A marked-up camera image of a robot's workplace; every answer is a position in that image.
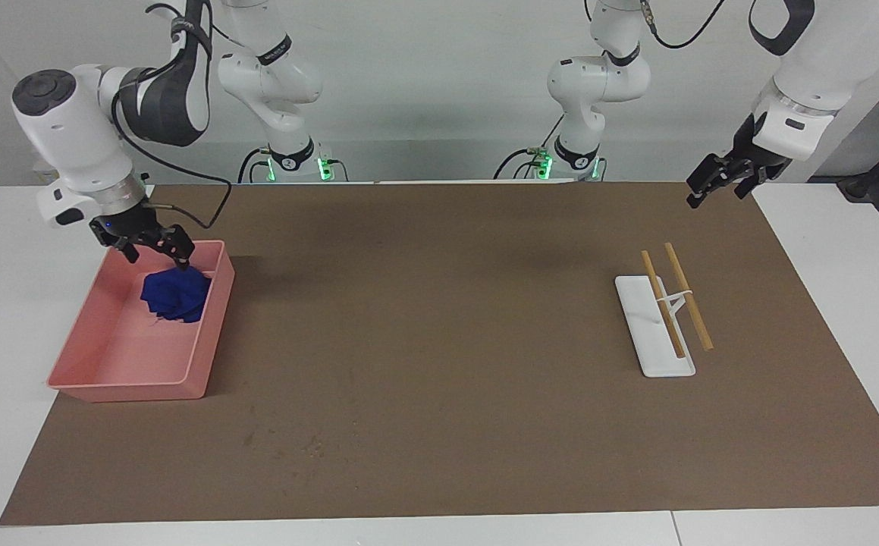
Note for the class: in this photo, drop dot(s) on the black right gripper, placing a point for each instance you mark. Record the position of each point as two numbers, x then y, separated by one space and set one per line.
143 227

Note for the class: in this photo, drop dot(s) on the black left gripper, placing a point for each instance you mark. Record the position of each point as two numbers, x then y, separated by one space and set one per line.
739 163

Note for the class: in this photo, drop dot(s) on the blue towel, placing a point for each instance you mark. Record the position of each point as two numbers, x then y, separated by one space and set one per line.
177 296

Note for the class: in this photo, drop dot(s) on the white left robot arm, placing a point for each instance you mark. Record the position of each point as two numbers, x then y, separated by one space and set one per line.
598 76

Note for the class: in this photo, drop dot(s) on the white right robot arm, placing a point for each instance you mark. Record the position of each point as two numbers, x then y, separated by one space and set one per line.
67 136

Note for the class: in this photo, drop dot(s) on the pink plastic bin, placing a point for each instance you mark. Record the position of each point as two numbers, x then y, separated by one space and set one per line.
136 356

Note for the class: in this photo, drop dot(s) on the wooden rack rod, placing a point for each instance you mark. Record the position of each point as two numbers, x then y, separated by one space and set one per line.
663 303
689 299

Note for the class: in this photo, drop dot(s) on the brown table mat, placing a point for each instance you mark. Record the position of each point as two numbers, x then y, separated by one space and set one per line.
447 394

